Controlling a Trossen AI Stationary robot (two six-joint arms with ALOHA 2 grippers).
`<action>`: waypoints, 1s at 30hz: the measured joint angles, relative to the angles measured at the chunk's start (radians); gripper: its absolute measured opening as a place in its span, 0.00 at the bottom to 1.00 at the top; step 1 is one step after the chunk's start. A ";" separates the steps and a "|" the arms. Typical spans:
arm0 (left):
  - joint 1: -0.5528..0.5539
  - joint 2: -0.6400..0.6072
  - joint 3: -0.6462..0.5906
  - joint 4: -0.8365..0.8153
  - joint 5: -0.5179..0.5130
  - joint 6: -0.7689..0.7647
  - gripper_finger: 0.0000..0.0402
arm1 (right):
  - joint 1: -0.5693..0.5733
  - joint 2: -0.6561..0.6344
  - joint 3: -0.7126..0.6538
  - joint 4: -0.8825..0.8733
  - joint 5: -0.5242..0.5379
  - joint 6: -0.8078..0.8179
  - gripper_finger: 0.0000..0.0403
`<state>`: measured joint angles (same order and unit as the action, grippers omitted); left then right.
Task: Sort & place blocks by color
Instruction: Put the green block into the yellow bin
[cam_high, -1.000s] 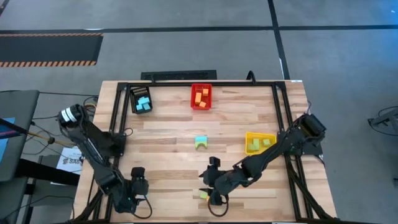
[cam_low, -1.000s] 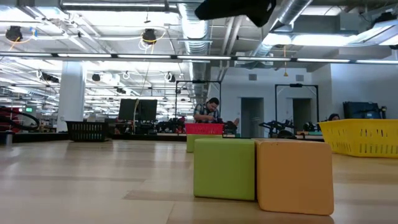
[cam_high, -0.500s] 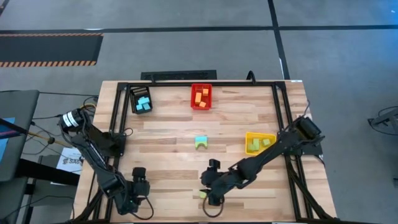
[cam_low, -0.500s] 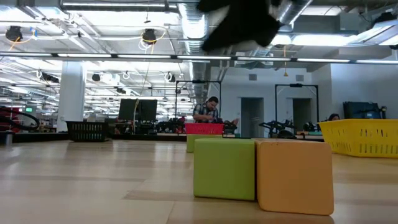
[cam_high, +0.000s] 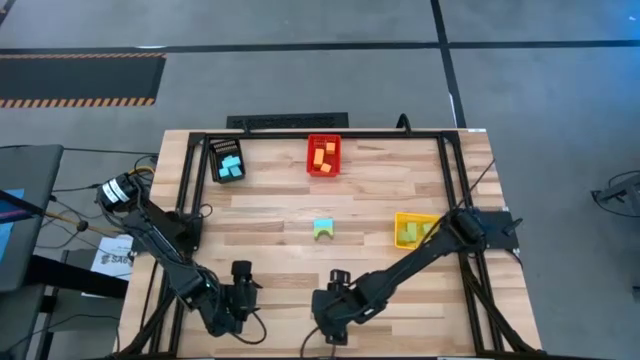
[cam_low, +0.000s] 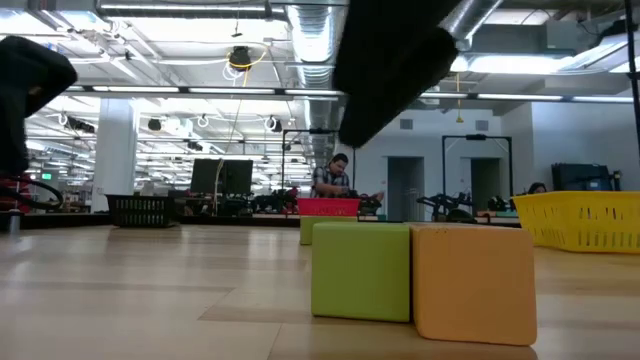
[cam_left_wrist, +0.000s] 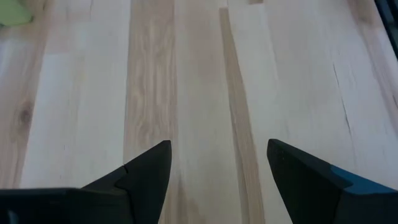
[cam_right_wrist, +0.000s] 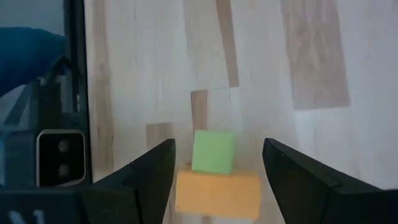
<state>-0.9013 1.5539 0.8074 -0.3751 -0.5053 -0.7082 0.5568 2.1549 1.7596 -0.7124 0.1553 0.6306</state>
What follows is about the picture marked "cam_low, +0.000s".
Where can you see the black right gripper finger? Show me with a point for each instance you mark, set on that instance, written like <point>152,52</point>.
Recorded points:
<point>385,65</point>

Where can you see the green foam arch block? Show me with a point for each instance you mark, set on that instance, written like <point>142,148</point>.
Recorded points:
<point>306,232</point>

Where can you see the green foam cube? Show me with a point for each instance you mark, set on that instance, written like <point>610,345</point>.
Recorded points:
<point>360,272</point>

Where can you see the yellow hanging pendant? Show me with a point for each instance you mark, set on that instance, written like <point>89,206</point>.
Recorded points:
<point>459,119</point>

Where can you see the green exit sign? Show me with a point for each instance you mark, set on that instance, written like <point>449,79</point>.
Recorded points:
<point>47,176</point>

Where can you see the white building column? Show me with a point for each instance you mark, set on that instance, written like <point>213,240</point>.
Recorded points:
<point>115,160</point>

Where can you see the grey door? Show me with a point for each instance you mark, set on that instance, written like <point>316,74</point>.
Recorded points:
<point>405,190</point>
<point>485,175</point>

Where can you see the black hanging ceiling lamp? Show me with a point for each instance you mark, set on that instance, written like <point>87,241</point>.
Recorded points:
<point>240,57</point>

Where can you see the red plastic basket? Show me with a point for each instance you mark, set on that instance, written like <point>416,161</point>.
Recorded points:
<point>327,206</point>

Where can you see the long LED light bar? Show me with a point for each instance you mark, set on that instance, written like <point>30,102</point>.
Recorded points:
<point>230,90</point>

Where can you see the black plastic basket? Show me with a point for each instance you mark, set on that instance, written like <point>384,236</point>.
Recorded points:
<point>140,210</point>

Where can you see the black computer monitor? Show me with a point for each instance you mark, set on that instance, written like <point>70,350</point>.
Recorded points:
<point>237,177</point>
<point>205,175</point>

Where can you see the dark blue cabinet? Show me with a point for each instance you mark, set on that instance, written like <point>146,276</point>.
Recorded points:
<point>582,177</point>

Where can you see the yellow plastic basket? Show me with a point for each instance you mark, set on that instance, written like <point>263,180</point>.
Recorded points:
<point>580,220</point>

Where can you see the silver ventilation duct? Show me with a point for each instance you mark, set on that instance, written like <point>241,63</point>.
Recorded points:
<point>480,15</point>
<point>312,50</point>

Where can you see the black aluminium table frame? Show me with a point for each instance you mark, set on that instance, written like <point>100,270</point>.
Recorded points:
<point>225,220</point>

